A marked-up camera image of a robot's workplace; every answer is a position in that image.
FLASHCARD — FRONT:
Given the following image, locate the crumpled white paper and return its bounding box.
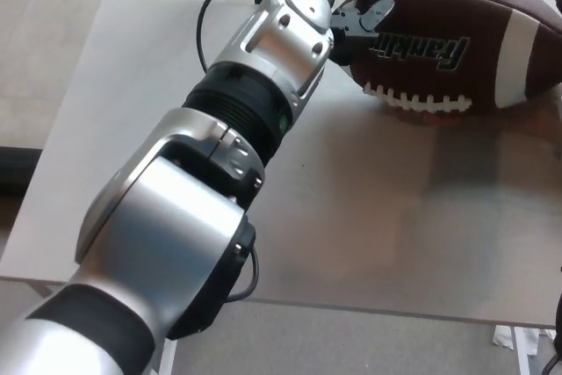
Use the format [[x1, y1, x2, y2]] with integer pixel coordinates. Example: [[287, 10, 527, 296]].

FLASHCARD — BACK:
[[491, 324, 562, 359]]

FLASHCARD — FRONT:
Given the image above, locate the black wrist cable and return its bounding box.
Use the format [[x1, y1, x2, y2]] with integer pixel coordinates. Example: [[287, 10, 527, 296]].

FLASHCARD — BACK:
[[196, 0, 270, 76]]

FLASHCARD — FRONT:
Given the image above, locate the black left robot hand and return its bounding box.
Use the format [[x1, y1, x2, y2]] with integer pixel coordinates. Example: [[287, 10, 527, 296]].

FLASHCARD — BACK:
[[328, 0, 395, 69]]

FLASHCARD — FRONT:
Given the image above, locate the person's bare hand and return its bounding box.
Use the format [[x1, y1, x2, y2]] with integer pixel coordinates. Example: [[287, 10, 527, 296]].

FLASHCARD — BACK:
[[522, 84, 562, 144]]

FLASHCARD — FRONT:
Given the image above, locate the brown Franklin american football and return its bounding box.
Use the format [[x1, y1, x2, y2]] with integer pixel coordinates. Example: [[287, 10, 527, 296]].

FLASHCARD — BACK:
[[340, 0, 562, 118]]

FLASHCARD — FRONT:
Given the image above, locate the black elbow cable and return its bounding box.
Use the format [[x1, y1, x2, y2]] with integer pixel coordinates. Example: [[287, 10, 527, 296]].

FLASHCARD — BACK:
[[226, 245, 261, 302]]

